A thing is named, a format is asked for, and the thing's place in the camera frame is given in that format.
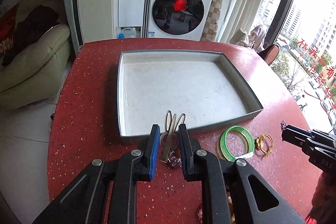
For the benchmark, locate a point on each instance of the cream sofa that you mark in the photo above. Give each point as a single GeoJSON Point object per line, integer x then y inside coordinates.
{"type": "Point", "coordinates": [35, 74]}

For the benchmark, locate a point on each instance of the brown chair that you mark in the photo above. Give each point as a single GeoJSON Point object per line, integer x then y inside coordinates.
{"type": "Point", "coordinates": [270, 53]}

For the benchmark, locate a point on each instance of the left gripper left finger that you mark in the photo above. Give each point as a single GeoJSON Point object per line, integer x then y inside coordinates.
{"type": "Point", "coordinates": [106, 187]}

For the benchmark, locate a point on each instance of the silver rhinestone hair clip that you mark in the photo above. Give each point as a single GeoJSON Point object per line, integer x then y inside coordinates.
{"type": "Point", "coordinates": [283, 125]}

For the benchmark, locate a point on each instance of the black clothing on sofa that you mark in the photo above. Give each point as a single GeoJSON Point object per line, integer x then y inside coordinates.
{"type": "Point", "coordinates": [30, 30]}

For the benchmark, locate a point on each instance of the green glitter bangle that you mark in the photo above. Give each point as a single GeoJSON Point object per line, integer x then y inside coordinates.
{"type": "Point", "coordinates": [236, 142]}

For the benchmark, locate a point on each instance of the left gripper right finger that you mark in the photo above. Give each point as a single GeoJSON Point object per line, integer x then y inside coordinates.
{"type": "Point", "coordinates": [232, 192]}

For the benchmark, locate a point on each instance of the grey jewelry tray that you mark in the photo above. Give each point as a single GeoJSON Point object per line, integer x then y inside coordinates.
{"type": "Point", "coordinates": [205, 86]}

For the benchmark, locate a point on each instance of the detergent bottle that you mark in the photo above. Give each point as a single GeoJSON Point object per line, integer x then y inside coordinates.
{"type": "Point", "coordinates": [128, 32]}

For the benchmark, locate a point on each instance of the pale clothes pile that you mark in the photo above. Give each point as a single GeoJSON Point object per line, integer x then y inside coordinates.
{"type": "Point", "coordinates": [254, 39]}

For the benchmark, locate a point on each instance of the red printed cushion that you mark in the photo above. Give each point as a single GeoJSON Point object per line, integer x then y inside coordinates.
{"type": "Point", "coordinates": [7, 25]}

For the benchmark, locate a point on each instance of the red handled mop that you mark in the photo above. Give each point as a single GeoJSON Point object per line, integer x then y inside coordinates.
{"type": "Point", "coordinates": [146, 16]}

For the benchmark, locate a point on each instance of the gold hair clip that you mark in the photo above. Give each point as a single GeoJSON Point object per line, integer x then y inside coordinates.
{"type": "Point", "coordinates": [168, 139]}

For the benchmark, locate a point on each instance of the checkered cloth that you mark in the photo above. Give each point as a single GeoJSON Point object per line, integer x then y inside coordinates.
{"type": "Point", "coordinates": [211, 26]}

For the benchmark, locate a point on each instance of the dark claw hair clip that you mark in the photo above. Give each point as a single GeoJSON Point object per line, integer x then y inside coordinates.
{"type": "Point", "coordinates": [174, 160]}

